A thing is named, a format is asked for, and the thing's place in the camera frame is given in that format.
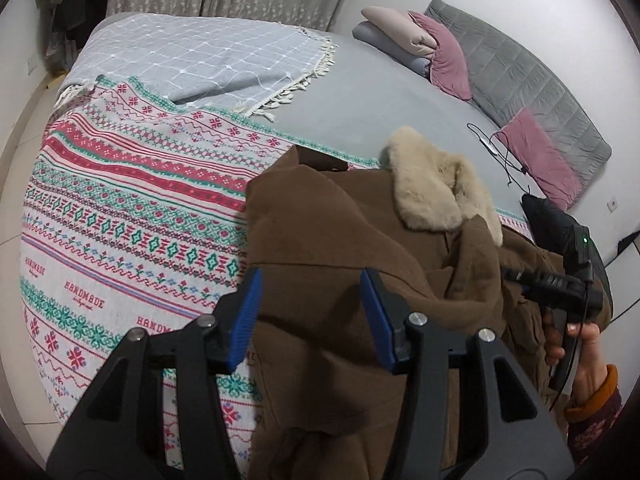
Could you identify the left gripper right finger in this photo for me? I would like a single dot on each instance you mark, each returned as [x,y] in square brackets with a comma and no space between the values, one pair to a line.
[469,411]

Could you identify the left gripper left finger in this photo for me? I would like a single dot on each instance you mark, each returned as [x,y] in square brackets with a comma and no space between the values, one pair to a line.
[116,430]

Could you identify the brown coat with fur collar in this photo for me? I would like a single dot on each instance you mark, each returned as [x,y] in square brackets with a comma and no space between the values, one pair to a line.
[330,407]

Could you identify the person's right hand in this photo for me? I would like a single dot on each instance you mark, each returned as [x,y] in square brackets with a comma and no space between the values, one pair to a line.
[591,370]

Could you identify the black puffer jacket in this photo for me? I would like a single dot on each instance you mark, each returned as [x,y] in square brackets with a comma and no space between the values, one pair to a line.
[553,230]

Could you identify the patterned red sweater sleeve right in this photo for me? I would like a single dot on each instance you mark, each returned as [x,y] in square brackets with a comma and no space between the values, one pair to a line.
[588,423]

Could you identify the pink pillow near headboard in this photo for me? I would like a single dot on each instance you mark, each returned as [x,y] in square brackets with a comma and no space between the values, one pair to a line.
[533,149]

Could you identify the grey quilted headboard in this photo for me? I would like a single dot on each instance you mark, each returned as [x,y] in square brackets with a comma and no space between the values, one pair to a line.
[505,77]

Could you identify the patterned handmade knit blanket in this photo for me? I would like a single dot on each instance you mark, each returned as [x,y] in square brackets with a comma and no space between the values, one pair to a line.
[133,217]

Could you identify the pink pillow far corner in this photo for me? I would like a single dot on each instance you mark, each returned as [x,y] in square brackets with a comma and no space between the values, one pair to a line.
[448,71]

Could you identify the grey bed sheet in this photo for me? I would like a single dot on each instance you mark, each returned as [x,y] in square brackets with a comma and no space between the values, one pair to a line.
[366,96]

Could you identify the beige folded duvet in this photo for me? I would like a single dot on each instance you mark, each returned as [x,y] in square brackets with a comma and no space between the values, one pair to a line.
[400,28]

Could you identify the blue-grey folded duvet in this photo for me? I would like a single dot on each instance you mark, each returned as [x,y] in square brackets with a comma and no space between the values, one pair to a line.
[370,34]

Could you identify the light blue checked throw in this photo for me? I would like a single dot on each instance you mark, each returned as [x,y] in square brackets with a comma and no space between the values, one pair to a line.
[249,67]

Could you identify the wall socket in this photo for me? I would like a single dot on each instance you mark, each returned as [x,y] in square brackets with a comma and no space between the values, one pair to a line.
[612,204]

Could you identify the dark clothes hanging on wall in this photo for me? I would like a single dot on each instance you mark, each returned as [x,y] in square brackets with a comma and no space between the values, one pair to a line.
[68,25]

